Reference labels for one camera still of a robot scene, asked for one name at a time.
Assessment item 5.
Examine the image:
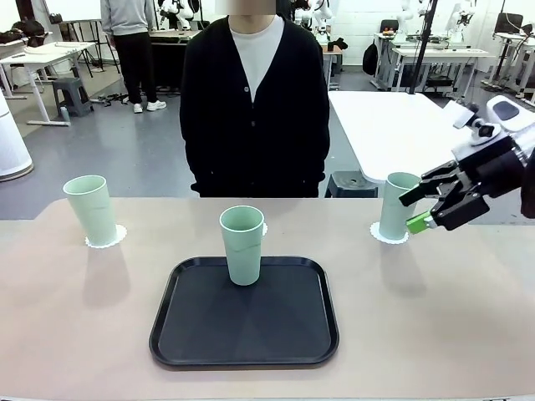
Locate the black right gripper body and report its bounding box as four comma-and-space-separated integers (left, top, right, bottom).
453, 135, 530, 201

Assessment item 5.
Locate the pale green plastic cup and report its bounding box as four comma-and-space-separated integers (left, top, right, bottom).
219, 205, 266, 287
378, 171, 423, 241
62, 175, 118, 246

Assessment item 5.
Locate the large white table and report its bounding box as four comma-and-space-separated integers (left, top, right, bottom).
329, 90, 535, 225

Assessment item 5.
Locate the black plastic stool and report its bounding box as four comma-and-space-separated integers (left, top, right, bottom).
324, 170, 380, 200

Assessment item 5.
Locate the white workbench desk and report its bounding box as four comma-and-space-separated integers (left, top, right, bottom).
391, 46, 497, 91

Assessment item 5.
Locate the black vertical pole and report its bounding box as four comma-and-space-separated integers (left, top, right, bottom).
410, 0, 439, 95

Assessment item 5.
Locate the black backpack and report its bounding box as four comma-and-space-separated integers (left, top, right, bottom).
362, 41, 380, 77

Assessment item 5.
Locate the black plastic serving tray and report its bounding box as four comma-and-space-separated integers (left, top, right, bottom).
149, 256, 340, 372

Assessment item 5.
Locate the person in black cardigan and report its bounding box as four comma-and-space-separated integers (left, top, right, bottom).
179, 14, 331, 199

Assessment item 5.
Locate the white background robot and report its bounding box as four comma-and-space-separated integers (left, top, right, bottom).
157, 0, 196, 29

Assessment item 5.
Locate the bystander in grey hoodie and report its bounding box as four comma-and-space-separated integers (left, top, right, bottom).
99, 0, 167, 114

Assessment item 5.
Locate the grey plastic step stool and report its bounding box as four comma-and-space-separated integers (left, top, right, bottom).
51, 77, 94, 118

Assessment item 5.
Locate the white desk with T-legs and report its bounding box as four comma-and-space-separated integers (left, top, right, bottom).
0, 40, 99, 127

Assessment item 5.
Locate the white cylindrical air purifier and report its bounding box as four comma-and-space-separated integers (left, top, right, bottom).
0, 89, 34, 183

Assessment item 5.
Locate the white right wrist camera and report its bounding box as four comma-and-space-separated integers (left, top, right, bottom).
452, 99, 502, 146

